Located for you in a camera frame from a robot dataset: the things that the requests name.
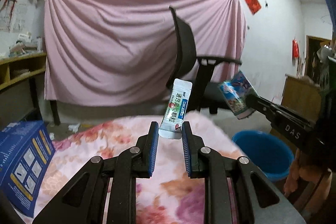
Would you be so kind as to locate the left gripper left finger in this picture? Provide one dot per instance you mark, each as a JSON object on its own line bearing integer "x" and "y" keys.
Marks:
{"x": 104, "y": 190}

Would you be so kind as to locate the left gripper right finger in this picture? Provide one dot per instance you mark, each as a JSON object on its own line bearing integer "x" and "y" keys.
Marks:
{"x": 236, "y": 190}

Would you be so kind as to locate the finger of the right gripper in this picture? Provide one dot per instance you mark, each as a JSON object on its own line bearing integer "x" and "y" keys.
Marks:
{"x": 279, "y": 116}

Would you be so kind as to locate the teal colourful snack packet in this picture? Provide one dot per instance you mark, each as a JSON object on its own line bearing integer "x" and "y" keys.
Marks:
{"x": 235, "y": 92}

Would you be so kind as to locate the blue cardboard box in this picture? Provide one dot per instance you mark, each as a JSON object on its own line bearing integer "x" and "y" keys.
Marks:
{"x": 26, "y": 152}

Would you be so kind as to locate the white blue sachet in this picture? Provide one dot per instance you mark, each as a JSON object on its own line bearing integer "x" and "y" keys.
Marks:
{"x": 171, "y": 125}

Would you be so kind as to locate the person right hand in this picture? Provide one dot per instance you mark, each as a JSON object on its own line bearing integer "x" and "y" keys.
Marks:
{"x": 303, "y": 168}

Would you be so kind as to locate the wooden cabinet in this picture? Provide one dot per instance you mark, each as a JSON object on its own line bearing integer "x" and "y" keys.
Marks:
{"x": 301, "y": 95}

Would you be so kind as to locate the blue plastic bucket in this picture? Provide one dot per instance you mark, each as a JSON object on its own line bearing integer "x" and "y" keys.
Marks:
{"x": 267, "y": 152}

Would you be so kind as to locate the red hanging bag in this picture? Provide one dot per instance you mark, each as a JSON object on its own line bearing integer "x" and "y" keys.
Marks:
{"x": 295, "y": 49}

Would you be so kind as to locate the floral pink tablecloth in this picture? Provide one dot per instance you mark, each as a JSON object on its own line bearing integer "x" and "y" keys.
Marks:
{"x": 169, "y": 196}

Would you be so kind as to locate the black office chair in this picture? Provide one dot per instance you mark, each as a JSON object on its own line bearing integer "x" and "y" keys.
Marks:
{"x": 205, "y": 93}

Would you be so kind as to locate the wooden shelf unit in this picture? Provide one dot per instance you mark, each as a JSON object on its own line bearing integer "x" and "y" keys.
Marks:
{"x": 14, "y": 70}

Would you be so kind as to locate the pink hanging bedsheet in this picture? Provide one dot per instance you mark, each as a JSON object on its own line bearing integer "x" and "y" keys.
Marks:
{"x": 122, "y": 52}

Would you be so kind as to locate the stack of books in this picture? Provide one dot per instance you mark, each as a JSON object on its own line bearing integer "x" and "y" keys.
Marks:
{"x": 26, "y": 45}

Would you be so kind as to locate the red diamond wall poster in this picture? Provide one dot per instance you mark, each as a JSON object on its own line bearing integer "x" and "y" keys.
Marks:
{"x": 253, "y": 5}

